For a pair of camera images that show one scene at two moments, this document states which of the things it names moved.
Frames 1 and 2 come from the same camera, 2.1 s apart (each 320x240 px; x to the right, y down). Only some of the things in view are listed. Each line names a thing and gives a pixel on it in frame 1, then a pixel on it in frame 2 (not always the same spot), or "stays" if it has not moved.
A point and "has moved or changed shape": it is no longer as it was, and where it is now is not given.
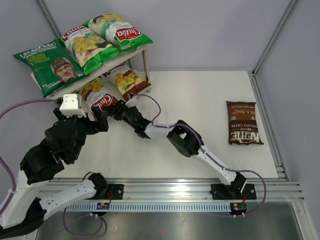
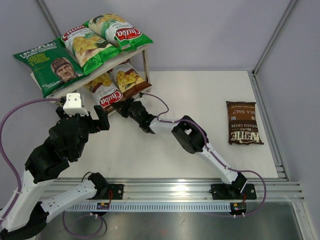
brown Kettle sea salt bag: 243,128 stays
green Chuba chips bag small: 87,49 stays
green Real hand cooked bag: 53,65 stays
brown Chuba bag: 96,94 has moved or changed shape
